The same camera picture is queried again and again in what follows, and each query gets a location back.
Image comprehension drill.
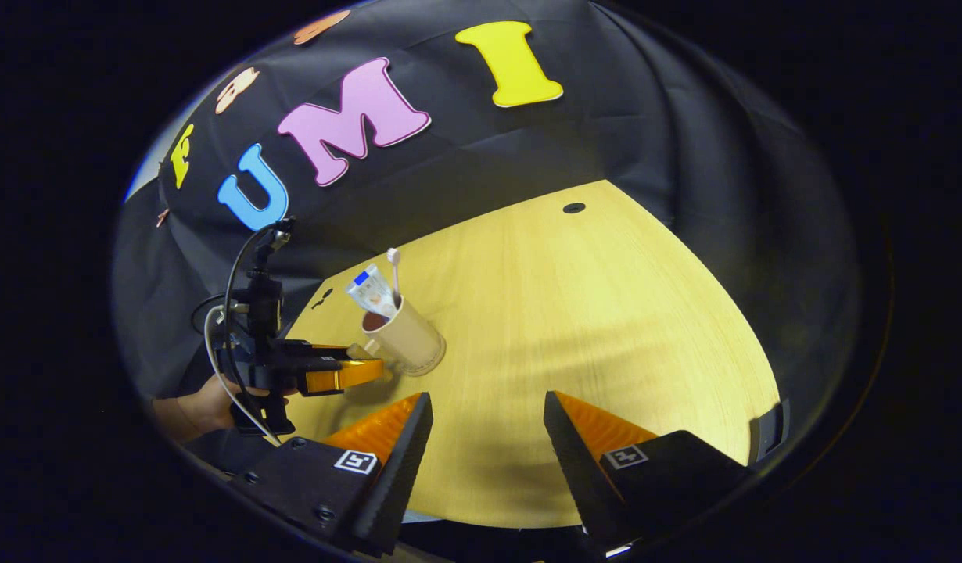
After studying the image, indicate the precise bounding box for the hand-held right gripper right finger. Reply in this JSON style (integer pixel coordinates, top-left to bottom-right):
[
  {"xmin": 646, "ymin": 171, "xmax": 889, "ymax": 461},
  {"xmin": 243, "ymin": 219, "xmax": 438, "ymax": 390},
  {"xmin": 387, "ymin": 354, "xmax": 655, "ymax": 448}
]
[{"xmin": 543, "ymin": 390, "xmax": 754, "ymax": 558}]

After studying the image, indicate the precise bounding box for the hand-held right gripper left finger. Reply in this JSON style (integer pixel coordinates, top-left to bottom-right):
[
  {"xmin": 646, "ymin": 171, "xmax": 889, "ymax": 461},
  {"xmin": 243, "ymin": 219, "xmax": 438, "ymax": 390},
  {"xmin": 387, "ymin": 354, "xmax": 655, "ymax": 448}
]
[{"xmin": 229, "ymin": 392, "xmax": 435, "ymax": 558}]

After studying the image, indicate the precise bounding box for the beige cup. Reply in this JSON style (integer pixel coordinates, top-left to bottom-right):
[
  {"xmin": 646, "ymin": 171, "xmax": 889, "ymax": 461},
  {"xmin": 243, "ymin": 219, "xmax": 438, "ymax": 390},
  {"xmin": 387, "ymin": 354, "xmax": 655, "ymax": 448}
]
[{"xmin": 361, "ymin": 295, "xmax": 447, "ymax": 378}]

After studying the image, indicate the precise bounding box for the white toothpaste tube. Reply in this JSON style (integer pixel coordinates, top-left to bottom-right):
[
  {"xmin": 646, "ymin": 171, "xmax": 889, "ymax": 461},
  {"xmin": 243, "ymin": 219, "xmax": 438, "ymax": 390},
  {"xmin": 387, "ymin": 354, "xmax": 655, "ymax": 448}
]
[{"xmin": 345, "ymin": 264, "xmax": 399, "ymax": 318}]

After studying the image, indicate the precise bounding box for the black desk edge clamp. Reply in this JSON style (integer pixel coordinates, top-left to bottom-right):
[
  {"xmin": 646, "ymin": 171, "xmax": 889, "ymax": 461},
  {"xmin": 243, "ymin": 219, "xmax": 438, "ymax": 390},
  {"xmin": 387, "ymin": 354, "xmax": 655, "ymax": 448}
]
[{"xmin": 749, "ymin": 398, "xmax": 791, "ymax": 467}]

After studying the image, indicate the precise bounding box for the black backdrop cloth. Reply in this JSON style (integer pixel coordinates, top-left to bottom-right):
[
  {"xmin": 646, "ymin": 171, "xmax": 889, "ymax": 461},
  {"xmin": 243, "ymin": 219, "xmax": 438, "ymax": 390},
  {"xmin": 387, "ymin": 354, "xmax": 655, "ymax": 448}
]
[{"xmin": 113, "ymin": 0, "xmax": 861, "ymax": 439}]

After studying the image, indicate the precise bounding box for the white cable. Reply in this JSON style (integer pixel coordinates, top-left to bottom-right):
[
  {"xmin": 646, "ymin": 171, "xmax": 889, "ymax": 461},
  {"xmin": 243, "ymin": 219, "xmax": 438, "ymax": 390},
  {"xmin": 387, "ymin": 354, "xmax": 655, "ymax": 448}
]
[{"xmin": 203, "ymin": 303, "xmax": 283, "ymax": 447}]

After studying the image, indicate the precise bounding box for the black cable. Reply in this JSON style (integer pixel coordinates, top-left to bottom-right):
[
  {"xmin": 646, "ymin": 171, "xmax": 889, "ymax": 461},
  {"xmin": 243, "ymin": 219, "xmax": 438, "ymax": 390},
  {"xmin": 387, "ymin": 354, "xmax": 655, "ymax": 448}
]
[{"xmin": 190, "ymin": 222, "xmax": 294, "ymax": 439}]

